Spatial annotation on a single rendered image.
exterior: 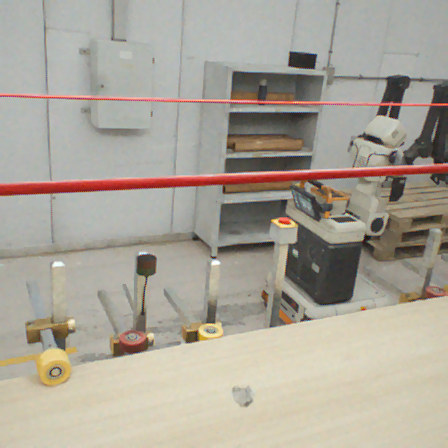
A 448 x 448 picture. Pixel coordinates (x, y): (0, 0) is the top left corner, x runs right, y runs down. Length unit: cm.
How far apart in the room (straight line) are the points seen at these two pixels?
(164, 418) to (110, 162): 313
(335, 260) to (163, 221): 191
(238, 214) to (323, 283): 184
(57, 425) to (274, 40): 384
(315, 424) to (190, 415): 32
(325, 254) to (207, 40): 209
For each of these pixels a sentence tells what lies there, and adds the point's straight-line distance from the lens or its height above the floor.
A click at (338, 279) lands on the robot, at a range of 330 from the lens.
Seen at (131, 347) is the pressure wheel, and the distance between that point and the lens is 171.
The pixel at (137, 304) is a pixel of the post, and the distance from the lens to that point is 173.
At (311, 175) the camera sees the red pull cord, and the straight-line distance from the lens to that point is 41.
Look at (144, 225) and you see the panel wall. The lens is 461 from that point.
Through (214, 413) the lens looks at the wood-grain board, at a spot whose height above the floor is 90.
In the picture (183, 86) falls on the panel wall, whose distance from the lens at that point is 442.
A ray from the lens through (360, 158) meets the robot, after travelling 346.
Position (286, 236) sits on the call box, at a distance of 184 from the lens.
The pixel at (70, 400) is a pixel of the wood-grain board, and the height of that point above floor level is 90.
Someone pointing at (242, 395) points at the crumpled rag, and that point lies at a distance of 151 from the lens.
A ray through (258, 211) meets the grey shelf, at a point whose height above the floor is 22.
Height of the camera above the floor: 185
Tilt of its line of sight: 20 degrees down
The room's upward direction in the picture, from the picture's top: 5 degrees clockwise
